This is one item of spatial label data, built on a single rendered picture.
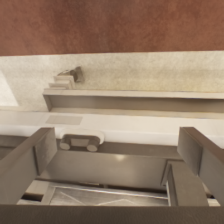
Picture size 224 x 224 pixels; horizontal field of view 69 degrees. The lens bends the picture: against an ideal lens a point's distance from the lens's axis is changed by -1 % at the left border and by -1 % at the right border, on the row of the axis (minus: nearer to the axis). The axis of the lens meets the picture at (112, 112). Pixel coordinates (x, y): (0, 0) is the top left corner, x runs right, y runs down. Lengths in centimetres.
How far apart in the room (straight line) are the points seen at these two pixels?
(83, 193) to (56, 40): 102
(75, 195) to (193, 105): 73
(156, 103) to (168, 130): 51
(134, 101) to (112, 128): 51
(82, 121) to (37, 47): 99
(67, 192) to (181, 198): 35
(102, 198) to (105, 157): 16
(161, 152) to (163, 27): 87
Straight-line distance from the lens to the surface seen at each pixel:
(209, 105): 101
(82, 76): 128
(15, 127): 54
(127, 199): 56
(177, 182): 41
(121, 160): 45
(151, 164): 45
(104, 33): 118
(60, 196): 60
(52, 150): 17
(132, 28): 115
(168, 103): 94
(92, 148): 42
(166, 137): 44
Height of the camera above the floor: 113
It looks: 50 degrees down
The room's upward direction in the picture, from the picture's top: 168 degrees counter-clockwise
